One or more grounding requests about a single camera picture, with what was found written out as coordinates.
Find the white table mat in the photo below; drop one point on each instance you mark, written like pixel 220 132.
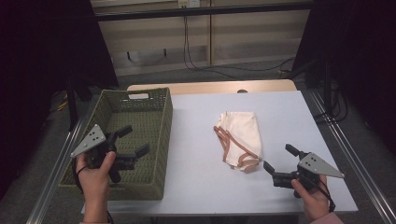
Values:
pixel 199 174

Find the black horizontal bar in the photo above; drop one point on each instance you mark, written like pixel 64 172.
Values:
pixel 202 11

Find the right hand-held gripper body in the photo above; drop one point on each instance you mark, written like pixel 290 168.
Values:
pixel 314 165

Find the black metal stand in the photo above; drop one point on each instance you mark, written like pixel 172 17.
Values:
pixel 72 105

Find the person's left hand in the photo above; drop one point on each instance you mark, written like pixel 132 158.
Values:
pixel 95 182

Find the aluminium rail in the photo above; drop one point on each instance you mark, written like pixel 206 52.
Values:
pixel 358 168
pixel 51 183

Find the white underwear with brown trim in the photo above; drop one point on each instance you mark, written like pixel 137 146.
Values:
pixel 244 140

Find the person's right hand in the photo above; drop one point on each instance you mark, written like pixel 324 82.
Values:
pixel 316 202

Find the white wall socket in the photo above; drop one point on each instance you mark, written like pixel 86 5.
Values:
pixel 188 3

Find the green woven basket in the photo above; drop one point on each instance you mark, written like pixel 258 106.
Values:
pixel 146 130

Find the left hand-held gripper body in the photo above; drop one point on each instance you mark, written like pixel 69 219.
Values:
pixel 93 138

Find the dark curtain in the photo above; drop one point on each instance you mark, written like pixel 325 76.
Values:
pixel 40 77
pixel 361 62

